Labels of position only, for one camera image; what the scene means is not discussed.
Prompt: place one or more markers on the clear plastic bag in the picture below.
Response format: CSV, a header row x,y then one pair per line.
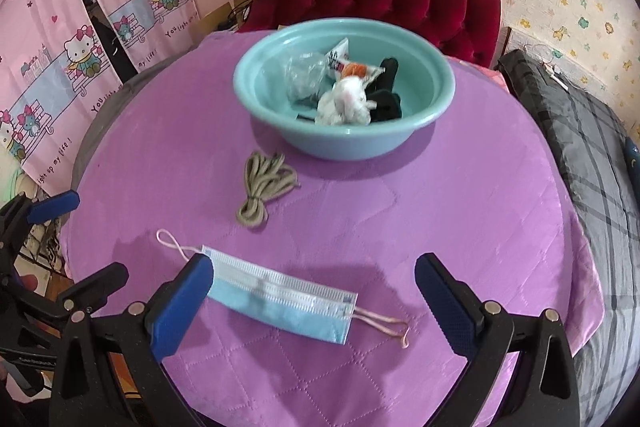
x,y
305,74

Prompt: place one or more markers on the teal plastic basin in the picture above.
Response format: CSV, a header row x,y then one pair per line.
x,y
350,142

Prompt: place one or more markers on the black knit glove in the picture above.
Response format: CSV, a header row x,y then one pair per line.
x,y
385,104

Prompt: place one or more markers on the blue face mask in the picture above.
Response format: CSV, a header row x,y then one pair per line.
x,y
280,302

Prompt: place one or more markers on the blue moon print pillow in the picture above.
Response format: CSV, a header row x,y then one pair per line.
x,y
634,162

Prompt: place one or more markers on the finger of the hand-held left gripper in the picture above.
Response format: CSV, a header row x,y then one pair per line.
x,y
52,206
95,284

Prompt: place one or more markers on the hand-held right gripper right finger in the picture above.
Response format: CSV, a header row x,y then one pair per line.
x,y
445,307

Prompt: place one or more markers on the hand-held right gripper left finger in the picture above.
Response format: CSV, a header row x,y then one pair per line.
x,y
182,307

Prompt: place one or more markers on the large cardboard box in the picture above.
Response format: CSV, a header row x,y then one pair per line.
x,y
215,21

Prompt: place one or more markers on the purple quilted cloth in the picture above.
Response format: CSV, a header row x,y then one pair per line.
x,y
450,217

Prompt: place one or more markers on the grey plaid bedding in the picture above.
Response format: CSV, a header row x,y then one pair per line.
x,y
590,157

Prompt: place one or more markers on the white plush toy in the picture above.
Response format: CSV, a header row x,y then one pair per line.
x,y
342,99

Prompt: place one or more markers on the clear packet with orange item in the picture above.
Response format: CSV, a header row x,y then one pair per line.
x,y
352,66

